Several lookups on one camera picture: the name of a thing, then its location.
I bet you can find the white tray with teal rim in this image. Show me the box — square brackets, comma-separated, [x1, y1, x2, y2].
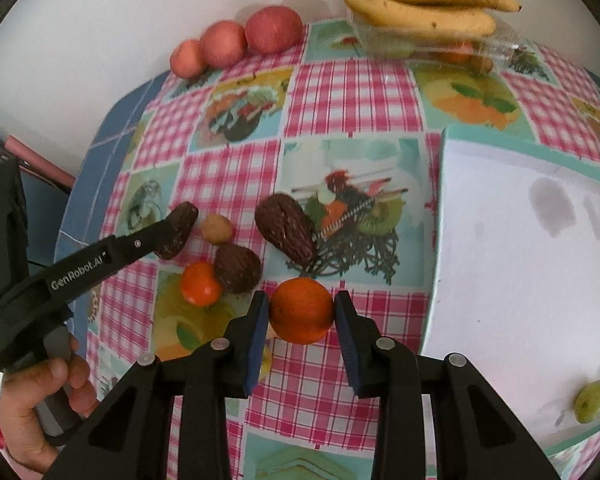
[419, 125, 600, 461]

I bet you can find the pink checkered printed tablecloth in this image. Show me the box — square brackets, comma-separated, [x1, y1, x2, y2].
[82, 17, 600, 480]

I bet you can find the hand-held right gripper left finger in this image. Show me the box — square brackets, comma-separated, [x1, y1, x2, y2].
[45, 290, 271, 480]

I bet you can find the small orange fruit in container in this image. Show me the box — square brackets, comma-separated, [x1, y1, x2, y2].
[442, 42, 476, 66]

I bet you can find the small tangerine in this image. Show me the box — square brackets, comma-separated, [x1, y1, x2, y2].
[180, 261, 225, 307]

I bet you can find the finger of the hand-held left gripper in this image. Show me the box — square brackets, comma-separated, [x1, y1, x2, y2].
[110, 216, 179, 272]

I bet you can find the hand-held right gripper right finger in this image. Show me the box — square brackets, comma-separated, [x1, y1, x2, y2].
[332, 290, 553, 480]

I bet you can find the small peach-coloured apple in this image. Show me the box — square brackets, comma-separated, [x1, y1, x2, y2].
[169, 38, 207, 78]

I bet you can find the medium red apple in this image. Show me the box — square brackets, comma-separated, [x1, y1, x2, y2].
[200, 20, 248, 69]

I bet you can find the small green round fruit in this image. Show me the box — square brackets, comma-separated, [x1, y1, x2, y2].
[573, 380, 600, 423]

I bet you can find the person's left hand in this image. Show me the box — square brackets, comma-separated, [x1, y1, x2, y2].
[0, 335, 101, 473]

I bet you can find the pink bar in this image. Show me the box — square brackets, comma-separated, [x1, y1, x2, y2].
[5, 135, 78, 193]

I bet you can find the clear plastic container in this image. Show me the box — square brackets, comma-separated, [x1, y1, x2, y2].
[352, 7, 523, 73]

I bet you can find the small dark avocado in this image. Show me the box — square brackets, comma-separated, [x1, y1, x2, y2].
[156, 201, 200, 261]

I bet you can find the large green mango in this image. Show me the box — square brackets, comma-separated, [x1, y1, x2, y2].
[258, 342, 273, 381]

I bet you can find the small tan round fruit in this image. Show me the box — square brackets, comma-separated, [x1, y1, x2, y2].
[201, 213, 233, 246]

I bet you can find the large dark avocado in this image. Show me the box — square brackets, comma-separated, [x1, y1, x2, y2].
[254, 193, 318, 272]

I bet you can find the orange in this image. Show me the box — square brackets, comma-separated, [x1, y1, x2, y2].
[269, 277, 336, 345]

